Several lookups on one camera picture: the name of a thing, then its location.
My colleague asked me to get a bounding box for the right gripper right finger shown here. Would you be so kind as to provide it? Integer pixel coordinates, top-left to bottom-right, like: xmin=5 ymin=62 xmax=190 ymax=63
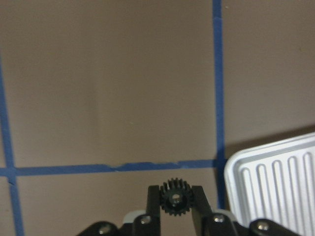
xmin=191 ymin=186 xmax=297 ymax=236

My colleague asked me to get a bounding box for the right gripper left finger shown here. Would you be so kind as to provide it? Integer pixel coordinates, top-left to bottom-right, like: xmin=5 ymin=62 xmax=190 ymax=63
xmin=81 ymin=185 xmax=161 ymax=236

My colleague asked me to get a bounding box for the silver metal tray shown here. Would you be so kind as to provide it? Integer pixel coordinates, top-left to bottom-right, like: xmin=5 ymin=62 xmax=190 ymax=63
xmin=224 ymin=133 xmax=315 ymax=236

